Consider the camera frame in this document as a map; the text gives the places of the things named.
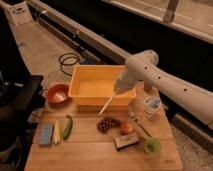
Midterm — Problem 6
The black coiled cable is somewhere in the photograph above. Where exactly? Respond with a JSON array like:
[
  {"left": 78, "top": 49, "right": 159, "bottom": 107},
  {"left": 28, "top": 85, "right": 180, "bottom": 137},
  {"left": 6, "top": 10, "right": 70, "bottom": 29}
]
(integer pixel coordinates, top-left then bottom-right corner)
[{"left": 58, "top": 52, "right": 82, "bottom": 77}]

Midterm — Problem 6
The green cucumber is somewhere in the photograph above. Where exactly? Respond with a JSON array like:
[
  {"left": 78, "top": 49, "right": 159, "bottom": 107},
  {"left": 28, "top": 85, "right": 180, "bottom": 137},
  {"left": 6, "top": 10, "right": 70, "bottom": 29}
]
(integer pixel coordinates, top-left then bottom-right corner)
[{"left": 62, "top": 115, "right": 73, "bottom": 140}]

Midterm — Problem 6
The black eraser block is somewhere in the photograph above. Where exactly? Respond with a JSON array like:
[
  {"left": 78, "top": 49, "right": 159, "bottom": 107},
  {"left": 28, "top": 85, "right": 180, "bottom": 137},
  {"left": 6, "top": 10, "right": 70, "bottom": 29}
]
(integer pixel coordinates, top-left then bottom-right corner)
[{"left": 114, "top": 133, "right": 139, "bottom": 151}]

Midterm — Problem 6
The peach fruit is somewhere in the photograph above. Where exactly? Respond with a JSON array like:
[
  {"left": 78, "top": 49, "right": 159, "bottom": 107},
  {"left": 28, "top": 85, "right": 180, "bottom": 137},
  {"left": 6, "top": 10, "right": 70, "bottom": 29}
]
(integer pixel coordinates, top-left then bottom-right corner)
[{"left": 120, "top": 122, "right": 134, "bottom": 135}]

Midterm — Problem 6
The yellow plastic tub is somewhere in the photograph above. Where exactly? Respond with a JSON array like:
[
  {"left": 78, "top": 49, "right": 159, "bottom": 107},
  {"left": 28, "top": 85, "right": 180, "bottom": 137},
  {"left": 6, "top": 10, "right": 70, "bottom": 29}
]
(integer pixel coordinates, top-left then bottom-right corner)
[{"left": 68, "top": 64, "right": 137, "bottom": 107}]

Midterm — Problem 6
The clear glass cup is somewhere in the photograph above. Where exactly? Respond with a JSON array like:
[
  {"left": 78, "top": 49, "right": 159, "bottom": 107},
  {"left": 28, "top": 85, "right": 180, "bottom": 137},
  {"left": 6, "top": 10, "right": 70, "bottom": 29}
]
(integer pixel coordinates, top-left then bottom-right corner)
[{"left": 144, "top": 96, "right": 161, "bottom": 117}]

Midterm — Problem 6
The orange bowl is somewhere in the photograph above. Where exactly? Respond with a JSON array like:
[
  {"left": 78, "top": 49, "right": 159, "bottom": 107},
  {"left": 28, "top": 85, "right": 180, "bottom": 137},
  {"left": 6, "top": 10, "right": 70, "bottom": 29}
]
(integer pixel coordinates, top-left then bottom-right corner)
[{"left": 46, "top": 84, "right": 69, "bottom": 104}]

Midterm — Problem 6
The white box on floor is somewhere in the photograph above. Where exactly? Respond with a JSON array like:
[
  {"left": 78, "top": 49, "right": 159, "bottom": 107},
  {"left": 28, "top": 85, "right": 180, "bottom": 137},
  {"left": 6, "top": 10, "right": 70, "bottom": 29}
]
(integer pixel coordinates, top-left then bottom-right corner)
[{"left": 4, "top": 1, "right": 33, "bottom": 26}]

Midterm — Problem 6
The yellow corn cob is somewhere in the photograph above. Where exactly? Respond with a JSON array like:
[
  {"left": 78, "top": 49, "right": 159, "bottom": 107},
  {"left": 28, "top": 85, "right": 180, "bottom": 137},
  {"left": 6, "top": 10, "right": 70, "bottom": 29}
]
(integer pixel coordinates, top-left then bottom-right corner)
[{"left": 53, "top": 120, "right": 61, "bottom": 144}]

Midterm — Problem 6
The bunch of dark grapes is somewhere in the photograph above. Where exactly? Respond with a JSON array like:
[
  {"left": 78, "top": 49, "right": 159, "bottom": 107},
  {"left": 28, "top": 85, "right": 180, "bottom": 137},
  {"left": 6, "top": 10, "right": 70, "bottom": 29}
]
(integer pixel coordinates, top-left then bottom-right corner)
[{"left": 97, "top": 117, "right": 121, "bottom": 133}]

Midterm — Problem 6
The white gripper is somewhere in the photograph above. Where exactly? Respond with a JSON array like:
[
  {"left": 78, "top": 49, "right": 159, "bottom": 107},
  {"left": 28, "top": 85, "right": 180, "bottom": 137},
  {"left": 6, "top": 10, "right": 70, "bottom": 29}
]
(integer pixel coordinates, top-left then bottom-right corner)
[{"left": 114, "top": 70, "right": 138, "bottom": 95}]

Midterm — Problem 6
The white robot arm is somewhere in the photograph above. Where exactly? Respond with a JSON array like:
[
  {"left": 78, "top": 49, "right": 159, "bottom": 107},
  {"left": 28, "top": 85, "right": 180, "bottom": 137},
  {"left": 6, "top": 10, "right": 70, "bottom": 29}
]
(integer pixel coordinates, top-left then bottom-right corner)
[{"left": 114, "top": 50, "right": 213, "bottom": 130}]

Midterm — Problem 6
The metal fork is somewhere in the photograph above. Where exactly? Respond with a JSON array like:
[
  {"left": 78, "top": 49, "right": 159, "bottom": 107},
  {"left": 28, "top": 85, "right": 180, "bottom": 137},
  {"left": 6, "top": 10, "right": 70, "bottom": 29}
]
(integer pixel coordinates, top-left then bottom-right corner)
[{"left": 129, "top": 111, "right": 152, "bottom": 137}]

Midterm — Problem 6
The green plastic cup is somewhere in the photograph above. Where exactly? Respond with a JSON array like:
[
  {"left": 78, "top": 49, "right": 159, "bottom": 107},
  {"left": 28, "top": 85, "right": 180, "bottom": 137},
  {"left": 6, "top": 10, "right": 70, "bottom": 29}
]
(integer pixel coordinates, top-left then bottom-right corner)
[{"left": 144, "top": 137, "right": 161, "bottom": 155}]

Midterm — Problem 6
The blue sponge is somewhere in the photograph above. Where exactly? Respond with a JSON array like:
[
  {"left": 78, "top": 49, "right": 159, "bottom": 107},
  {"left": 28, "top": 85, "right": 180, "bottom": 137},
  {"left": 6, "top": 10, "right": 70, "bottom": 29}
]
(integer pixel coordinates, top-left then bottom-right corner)
[{"left": 39, "top": 124, "right": 53, "bottom": 146}]

